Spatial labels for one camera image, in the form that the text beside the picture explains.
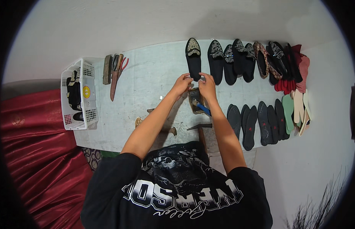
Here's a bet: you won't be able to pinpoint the person's left hand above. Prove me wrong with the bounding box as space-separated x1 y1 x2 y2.
170 73 194 98

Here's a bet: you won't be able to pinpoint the person's right hand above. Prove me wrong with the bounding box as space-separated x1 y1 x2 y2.
198 72 218 100

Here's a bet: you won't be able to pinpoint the gold-embroidered black slipper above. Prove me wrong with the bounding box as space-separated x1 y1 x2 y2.
185 38 202 82

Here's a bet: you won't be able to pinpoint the rusty glue tin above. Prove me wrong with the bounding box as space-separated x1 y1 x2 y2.
188 87 207 115

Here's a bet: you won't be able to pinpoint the row of black embroidered shoes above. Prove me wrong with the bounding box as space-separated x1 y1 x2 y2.
207 39 304 86

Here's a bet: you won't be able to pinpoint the row of black shoe soles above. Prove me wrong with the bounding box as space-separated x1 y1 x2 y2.
226 98 290 152

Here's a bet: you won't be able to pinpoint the wooden block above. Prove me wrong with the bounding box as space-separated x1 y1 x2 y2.
102 54 113 85

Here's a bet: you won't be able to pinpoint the green insole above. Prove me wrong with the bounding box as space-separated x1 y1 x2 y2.
282 94 295 135

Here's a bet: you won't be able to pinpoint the white plastic basket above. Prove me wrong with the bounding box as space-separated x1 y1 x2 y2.
60 58 99 131

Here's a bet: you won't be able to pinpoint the cream insole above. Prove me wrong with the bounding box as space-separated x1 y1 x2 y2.
292 89 305 124
302 88 313 121
298 109 310 137

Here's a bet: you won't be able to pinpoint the pile of red fabric pieces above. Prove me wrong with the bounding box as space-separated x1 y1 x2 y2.
274 44 311 95

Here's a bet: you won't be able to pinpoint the black shoes with gold trim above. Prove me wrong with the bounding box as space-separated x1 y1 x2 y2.
66 67 84 122

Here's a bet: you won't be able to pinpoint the person's body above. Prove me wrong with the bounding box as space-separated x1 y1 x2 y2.
80 141 273 229

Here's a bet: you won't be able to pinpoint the circle-patterned fabric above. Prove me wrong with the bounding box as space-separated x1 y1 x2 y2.
81 147 103 172

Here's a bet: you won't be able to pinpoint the red satin cloth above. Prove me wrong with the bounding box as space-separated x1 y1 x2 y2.
0 88 94 229

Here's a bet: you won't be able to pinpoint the dry twig broom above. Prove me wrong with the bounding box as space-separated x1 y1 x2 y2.
283 165 350 229

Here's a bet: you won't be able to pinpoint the blue-handled brush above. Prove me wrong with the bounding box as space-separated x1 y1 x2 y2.
191 99 212 117

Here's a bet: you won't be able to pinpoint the hammer with wooden handle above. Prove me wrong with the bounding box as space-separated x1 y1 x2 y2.
186 123 213 153

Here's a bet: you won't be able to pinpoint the wooden-handled awl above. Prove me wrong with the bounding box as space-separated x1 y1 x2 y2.
161 127 178 137

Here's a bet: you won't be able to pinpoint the red-handled pliers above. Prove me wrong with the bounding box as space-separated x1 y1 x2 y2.
119 57 129 78

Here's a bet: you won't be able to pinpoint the wooden-handled knife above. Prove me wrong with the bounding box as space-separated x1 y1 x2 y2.
110 53 124 102

